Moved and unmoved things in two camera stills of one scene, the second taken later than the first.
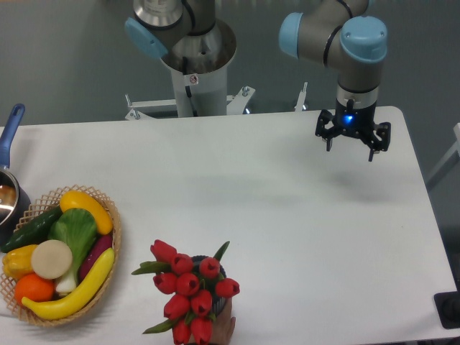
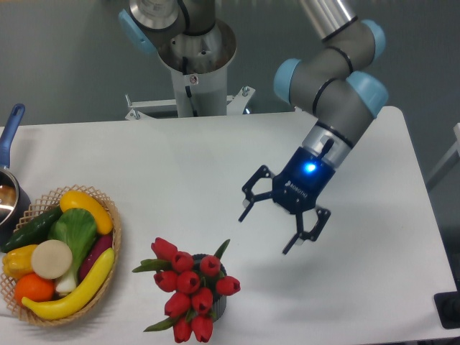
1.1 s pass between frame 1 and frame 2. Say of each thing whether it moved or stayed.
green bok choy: stayed
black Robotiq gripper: moved
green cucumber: stayed
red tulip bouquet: stayed
